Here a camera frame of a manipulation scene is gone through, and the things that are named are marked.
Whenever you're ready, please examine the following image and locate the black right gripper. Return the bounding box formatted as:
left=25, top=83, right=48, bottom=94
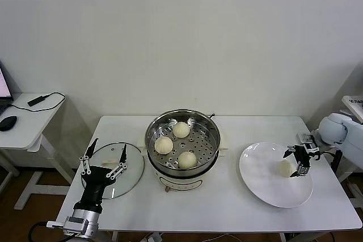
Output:
left=282, top=145, right=312, bottom=179

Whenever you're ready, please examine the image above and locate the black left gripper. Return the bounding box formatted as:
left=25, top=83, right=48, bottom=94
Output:
left=73, top=138, right=128, bottom=214

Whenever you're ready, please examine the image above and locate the white steamed baozi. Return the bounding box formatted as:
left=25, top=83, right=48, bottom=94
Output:
left=154, top=136, right=174, bottom=155
left=178, top=151, right=198, bottom=169
left=276, top=160, right=296, bottom=179
left=172, top=121, right=191, bottom=139

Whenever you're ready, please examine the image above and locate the round glass lid white handle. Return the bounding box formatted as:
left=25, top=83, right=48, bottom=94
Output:
left=81, top=142, right=146, bottom=199

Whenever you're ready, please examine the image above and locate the stainless steel steamer basket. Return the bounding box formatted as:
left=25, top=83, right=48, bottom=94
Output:
left=145, top=109, right=222, bottom=171

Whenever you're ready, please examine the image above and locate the large white round plate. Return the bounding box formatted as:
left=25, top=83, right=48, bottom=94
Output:
left=239, top=142, right=314, bottom=209

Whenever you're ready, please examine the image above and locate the cream electric cooker base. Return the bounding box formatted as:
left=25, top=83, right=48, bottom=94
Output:
left=137, top=131, right=230, bottom=193

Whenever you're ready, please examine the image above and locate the white side desk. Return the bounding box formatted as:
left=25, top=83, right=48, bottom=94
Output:
left=0, top=92, right=77, bottom=211

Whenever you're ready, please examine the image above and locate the white stand with label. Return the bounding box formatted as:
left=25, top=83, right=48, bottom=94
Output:
left=339, top=95, right=363, bottom=202

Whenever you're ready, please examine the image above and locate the black rectangular adapter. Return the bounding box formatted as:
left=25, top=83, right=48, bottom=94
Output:
left=27, top=94, right=48, bottom=107

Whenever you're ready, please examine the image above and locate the white floor power strip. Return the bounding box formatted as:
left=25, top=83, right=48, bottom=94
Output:
left=141, top=232, right=164, bottom=242

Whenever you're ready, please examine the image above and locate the black computer mouse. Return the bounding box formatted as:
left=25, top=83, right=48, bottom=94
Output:
left=0, top=115, right=18, bottom=132

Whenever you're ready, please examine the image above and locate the black laptop computer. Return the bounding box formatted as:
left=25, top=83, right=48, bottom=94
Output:
left=0, top=60, right=14, bottom=115

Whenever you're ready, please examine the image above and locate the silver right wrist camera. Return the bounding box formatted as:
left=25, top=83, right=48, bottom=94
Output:
left=296, top=133, right=323, bottom=161

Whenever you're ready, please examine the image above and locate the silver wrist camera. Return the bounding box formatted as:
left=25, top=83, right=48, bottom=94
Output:
left=47, top=215, right=88, bottom=236
left=296, top=133, right=323, bottom=161

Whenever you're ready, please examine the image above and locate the thin black desk cable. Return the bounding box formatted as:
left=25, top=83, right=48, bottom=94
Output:
left=5, top=91, right=67, bottom=112

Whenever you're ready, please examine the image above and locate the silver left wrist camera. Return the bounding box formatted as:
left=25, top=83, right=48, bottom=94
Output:
left=47, top=215, right=88, bottom=236

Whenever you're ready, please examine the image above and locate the white floor cable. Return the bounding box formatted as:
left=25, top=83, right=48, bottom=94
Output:
left=198, top=233, right=244, bottom=242

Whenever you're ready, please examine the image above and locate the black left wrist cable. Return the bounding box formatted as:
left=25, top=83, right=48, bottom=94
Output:
left=28, top=222, right=67, bottom=242

